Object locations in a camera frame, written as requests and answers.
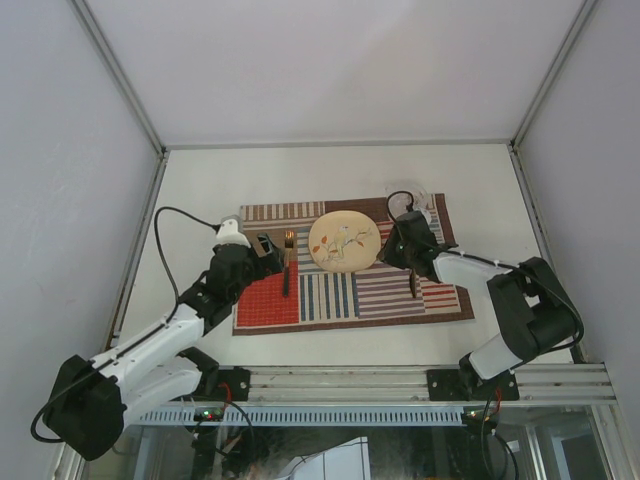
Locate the brown wooden knife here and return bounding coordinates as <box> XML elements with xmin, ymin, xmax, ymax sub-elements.
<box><xmin>409</xmin><ymin>270</ymin><xmax>419</xmax><ymax>299</ymax></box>

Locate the black mounting plate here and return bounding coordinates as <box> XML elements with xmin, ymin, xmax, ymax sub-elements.
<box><xmin>426</xmin><ymin>368</ymin><xmax>520</xmax><ymax>401</ymax></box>
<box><xmin>214</xmin><ymin>367</ymin><xmax>251</xmax><ymax>402</ymax></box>

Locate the clear glass cup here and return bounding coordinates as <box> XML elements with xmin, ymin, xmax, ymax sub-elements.
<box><xmin>385</xmin><ymin>180</ymin><xmax>433</xmax><ymax>223</ymax></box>

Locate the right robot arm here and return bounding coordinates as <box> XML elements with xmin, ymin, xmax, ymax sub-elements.
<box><xmin>378</xmin><ymin>211</ymin><xmax>584</xmax><ymax>400</ymax></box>

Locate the round wooden plate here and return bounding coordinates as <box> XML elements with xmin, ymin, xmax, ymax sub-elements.
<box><xmin>307</xmin><ymin>210</ymin><xmax>381</xmax><ymax>273</ymax></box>

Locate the patchwork striped placemat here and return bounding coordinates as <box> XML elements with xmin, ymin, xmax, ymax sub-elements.
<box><xmin>232</xmin><ymin>197</ymin><xmax>474</xmax><ymax>336</ymax></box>

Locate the perforated blue cable tray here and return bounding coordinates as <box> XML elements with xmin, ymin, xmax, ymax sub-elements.
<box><xmin>136</xmin><ymin>404</ymin><xmax>464</xmax><ymax>427</ymax></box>

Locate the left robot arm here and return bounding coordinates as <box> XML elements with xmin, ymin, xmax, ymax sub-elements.
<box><xmin>41</xmin><ymin>234</ymin><xmax>285</xmax><ymax>461</ymax></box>

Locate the dark handled fork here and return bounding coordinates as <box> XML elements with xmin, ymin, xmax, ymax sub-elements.
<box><xmin>282</xmin><ymin>230</ymin><xmax>295</xmax><ymax>298</ymax></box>

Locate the left camera black cable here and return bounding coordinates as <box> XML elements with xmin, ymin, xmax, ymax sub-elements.
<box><xmin>30</xmin><ymin>205</ymin><xmax>221</xmax><ymax>444</ymax></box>

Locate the aluminium front rail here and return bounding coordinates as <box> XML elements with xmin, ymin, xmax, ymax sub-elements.
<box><xmin>242</xmin><ymin>364</ymin><xmax>617</xmax><ymax>405</ymax></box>

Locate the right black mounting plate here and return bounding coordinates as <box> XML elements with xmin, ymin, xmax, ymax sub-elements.
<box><xmin>426</xmin><ymin>368</ymin><xmax>520</xmax><ymax>401</ymax></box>

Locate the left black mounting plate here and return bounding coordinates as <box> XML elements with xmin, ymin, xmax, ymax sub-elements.
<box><xmin>214</xmin><ymin>367</ymin><xmax>251</xmax><ymax>402</ymax></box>

